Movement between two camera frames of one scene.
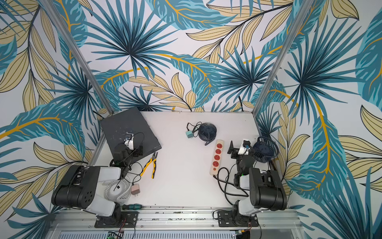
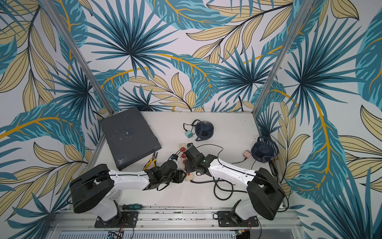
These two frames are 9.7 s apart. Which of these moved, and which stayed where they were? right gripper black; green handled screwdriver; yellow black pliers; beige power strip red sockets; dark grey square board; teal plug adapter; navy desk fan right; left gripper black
Moved: right gripper black; left gripper black; beige power strip red sockets
Stayed: navy desk fan right; yellow black pliers; green handled screwdriver; teal plug adapter; dark grey square board
